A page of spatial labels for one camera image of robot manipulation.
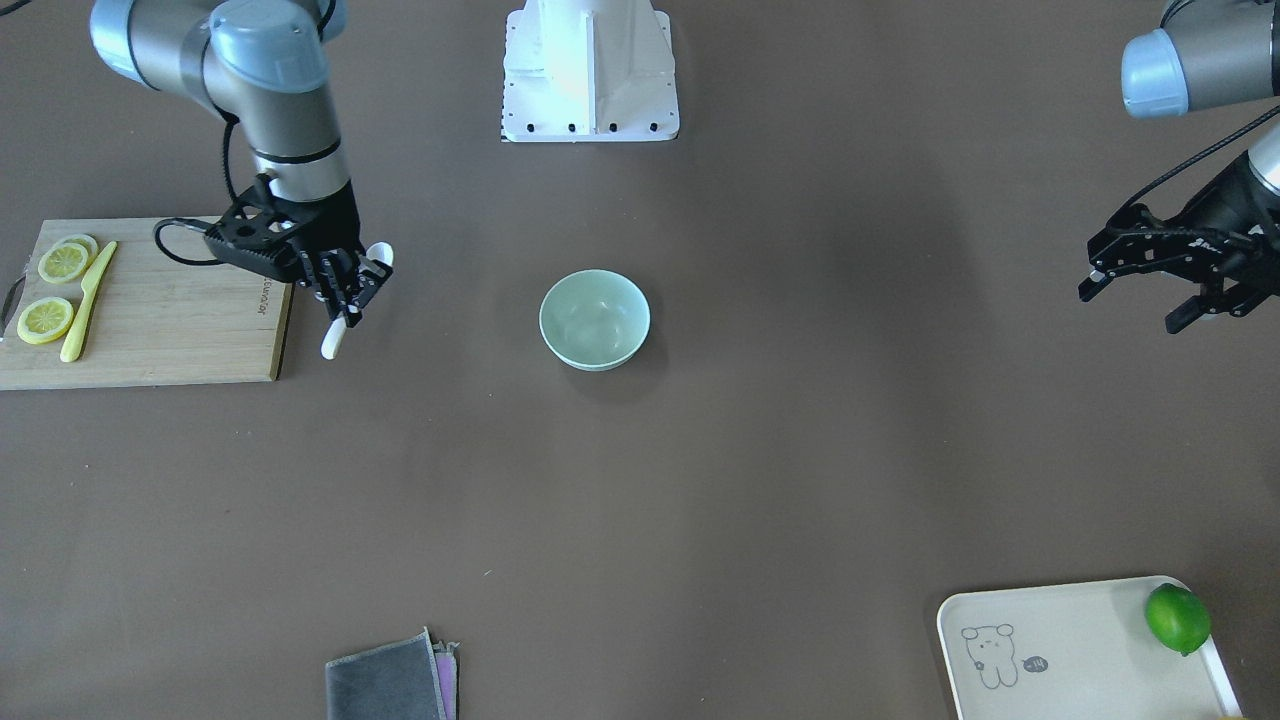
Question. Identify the green lime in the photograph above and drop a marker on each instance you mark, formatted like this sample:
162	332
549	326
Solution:
1177	618

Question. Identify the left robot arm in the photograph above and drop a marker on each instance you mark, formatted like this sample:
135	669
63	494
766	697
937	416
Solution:
1202	55

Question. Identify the light green bowl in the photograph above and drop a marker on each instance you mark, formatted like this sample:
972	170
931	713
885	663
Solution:
594	320

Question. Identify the yellow plastic knife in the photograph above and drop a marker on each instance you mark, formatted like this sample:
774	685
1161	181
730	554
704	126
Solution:
73	344

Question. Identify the lemon slice lower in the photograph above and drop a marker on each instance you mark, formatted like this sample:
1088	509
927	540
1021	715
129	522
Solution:
45	320

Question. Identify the lemon slice bottom hidden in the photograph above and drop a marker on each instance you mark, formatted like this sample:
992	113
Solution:
86	241

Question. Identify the bamboo cutting board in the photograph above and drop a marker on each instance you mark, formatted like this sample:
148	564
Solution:
154	322

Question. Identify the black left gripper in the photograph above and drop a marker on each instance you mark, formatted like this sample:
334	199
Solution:
1232	198

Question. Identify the cream rabbit tray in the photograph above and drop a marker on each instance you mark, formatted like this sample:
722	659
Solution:
1074	651

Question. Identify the grey folded cloth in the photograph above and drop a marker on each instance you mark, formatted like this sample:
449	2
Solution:
417	678

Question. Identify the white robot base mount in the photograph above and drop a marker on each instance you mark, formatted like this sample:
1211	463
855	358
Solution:
589	71

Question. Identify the lemon slice upper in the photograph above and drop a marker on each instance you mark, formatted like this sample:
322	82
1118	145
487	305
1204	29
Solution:
65	262

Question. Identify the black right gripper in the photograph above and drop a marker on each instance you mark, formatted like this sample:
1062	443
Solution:
338	220

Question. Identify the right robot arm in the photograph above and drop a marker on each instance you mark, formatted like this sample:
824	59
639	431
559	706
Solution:
261	66

